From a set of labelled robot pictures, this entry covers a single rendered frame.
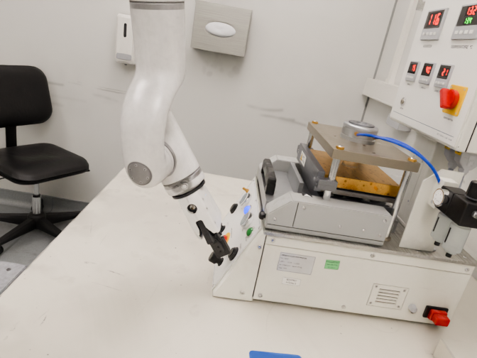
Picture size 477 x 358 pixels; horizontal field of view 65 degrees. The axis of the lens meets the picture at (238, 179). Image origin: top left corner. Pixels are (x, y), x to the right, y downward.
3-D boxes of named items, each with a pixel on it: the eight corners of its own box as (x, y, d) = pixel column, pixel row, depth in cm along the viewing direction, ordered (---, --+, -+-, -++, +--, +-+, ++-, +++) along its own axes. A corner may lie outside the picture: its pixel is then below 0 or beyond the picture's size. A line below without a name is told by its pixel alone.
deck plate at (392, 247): (407, 200, 111) (408, 197, 110) (479, 267, 78) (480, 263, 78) (255, 176, 108) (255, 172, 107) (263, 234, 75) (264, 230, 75)
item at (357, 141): (386, 168, 103) (401, 122, 99) (445, 218, 74) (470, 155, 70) (300, 154, 101) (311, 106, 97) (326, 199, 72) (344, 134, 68)
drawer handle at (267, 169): (267, 172, 97) (271, 158, 96) (273, 195, 83) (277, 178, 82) (260, 172, 97) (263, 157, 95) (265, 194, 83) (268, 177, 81)
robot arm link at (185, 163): (188, 180, 70) (205, 160, 78) (153, 116, 66) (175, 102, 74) (153, 192, 74) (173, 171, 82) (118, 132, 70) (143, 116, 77)
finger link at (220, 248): (216, 234, 77) (231, 259, 79) (217, 226, 80) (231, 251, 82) (203, 239, 78) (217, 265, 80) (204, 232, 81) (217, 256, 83)
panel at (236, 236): (218, 226, 111) (255, 178, 105) (212, 290, 82) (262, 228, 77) (212, 224, 110) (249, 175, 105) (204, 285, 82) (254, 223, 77)
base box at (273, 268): (388, 251, 116) (406, 201, 110) (455, 342, 81) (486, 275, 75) (218, 225, 113) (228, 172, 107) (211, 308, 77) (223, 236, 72)
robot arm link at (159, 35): (148, 6, 51) (163, 197, 65) (192, 1, 65) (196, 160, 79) (91, 3, 53) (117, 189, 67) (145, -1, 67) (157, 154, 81)
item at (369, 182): (365, 172, 100) (375, 138, 97) (399, 207, 79) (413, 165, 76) (302, 162, 99) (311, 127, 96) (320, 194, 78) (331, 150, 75)
